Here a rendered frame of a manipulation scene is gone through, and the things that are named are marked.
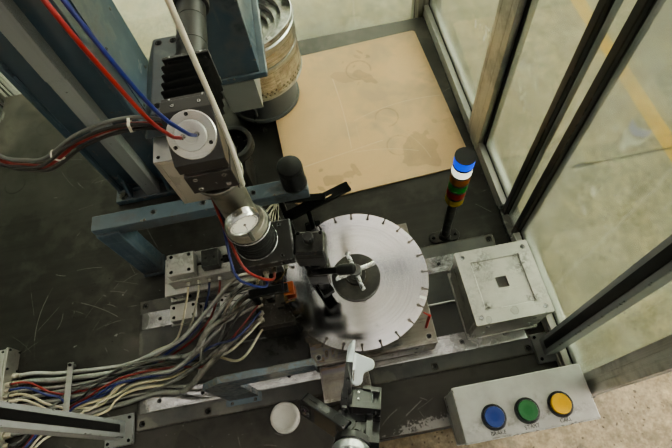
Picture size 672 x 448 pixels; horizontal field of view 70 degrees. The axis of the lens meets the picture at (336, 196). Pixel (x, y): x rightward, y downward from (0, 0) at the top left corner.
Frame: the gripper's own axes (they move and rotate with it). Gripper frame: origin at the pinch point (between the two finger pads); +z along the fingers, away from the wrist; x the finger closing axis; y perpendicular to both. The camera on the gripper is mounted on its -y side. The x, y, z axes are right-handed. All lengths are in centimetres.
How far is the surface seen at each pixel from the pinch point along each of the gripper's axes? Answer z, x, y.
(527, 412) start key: -7.3, -1.5, 37.0
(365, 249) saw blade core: 17.9, 18.7, 1.8
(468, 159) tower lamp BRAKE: 17, 43, 23
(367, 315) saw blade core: 4.6, 10.4, 3.3
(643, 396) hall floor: 57, -67, 104
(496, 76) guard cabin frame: 47, 53, 32
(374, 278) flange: 11.0, 15.7, 4.3
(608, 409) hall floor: 52, -71, 91
